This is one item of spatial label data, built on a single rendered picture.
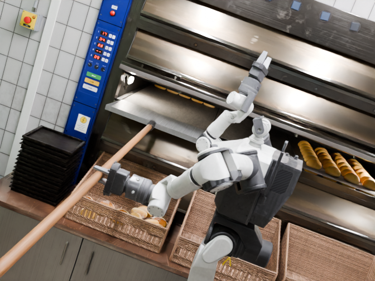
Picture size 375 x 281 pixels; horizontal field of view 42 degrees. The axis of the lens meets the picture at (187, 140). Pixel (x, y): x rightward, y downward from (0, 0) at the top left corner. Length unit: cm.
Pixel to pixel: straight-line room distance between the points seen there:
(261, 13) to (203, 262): 144
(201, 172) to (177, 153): 144
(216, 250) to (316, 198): 112
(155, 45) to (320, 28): 94
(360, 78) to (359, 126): 28
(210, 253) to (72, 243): 89
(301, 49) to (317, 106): 34
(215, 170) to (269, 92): 140
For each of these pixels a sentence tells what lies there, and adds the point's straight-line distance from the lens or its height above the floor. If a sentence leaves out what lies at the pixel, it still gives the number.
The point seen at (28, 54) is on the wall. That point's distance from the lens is 313.
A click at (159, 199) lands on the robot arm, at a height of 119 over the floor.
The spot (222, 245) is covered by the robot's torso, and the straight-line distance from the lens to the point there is 206.
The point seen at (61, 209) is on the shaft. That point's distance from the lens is 140.
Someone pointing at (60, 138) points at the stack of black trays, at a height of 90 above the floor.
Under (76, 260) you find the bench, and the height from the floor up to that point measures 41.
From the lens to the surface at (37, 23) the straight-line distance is 304.
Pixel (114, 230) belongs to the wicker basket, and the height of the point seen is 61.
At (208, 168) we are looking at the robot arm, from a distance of 152.
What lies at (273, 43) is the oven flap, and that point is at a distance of 284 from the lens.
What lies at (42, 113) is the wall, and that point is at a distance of 313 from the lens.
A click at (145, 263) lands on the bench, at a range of 262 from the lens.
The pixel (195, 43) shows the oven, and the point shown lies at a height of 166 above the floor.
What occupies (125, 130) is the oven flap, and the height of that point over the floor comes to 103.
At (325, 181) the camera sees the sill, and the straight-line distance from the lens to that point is 300.
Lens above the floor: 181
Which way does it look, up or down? 14 degrees down
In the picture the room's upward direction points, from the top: 20 degrees clockwise
